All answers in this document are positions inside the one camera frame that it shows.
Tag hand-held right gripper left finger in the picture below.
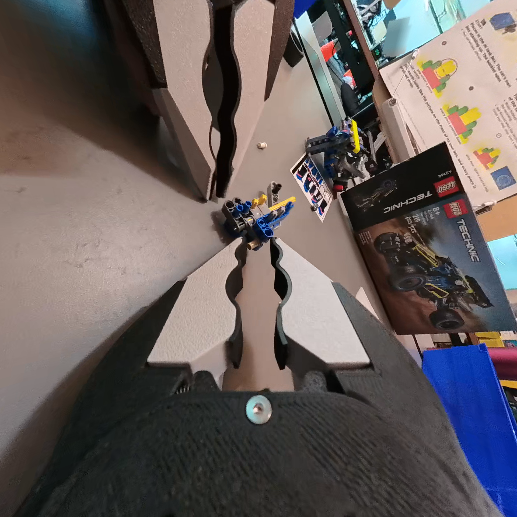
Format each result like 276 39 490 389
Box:
146 238 249 389

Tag printed instruction poster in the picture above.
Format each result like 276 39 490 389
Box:
380 0 517 207

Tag lego set box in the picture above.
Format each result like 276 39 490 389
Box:
338 141 517 336

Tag brown cardboard box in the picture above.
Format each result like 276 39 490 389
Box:
477 194 517 243

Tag wooden top background desk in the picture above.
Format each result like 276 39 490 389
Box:
323 0 382 97

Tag magenta roll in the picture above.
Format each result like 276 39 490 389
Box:
487 347 517 382

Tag blue grey lego sub-assembly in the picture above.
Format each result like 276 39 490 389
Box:
220 182 297 252

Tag white plastic bar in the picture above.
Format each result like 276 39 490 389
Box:
382 96 418 164

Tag partly built lego car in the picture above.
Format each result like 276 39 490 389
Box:
305 117 392 192

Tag black office chair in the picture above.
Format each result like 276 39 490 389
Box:
340 83 364 118

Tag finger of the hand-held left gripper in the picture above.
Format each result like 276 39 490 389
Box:
213 0 280 199
151 0 219 202

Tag lego sticker sheet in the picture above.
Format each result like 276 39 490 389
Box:
289 153 334 223

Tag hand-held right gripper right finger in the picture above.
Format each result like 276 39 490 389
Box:
269 237 372 389

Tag black lego tyre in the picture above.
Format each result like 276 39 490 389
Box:
283 30 304 68

